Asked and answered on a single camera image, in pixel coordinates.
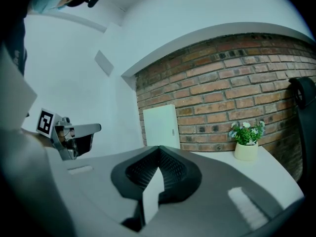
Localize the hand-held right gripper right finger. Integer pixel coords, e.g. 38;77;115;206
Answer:
147;145;285;235

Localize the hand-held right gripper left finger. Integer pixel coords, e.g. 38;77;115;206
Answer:
62;145;161;226

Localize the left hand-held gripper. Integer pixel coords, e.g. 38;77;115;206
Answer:
36;108;102;161

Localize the white rectangular panel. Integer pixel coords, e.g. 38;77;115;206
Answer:
143;104;181;150

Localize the person's left forearm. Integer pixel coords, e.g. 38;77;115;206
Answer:
22;129;54;148

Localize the green plant in white pot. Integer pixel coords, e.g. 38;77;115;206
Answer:
228;121;266;162

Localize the black printed t-shirt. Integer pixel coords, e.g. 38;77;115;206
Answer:
4;15;28;77

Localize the black office chair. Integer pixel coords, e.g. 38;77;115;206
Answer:
288;77;316;185

